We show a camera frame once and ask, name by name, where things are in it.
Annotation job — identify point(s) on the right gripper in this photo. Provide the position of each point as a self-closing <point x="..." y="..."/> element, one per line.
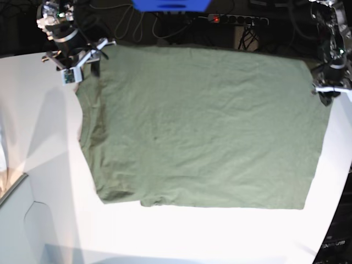
<point x="71" y="42"/>

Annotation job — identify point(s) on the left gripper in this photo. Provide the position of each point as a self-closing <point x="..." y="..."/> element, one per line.
<point x="329" y="75"/>

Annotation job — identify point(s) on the green t-shirt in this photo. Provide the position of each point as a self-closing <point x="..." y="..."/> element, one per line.
<point x="198" y="127"/>

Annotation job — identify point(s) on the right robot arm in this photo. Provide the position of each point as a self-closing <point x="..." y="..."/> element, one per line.
<point x="63" y="15"/>

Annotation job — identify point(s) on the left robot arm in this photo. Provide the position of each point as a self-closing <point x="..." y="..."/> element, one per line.
<point x="334" y="21"/>

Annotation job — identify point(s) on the black power strip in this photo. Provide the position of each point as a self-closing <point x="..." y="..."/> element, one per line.
<point x="238" y="20"/>

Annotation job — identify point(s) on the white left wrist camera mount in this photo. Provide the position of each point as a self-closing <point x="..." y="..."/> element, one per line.
<point x="340" y="89"/>

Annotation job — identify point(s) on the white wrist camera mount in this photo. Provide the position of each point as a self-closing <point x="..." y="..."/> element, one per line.
<point x="71" y="68"/>
<point x="340" y="89"/>

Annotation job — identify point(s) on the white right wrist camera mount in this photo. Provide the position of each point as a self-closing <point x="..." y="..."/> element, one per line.
<point x="71" y="68"/>

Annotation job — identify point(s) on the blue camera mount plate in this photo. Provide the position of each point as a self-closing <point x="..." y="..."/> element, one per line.
<point x="171" y="5"/>

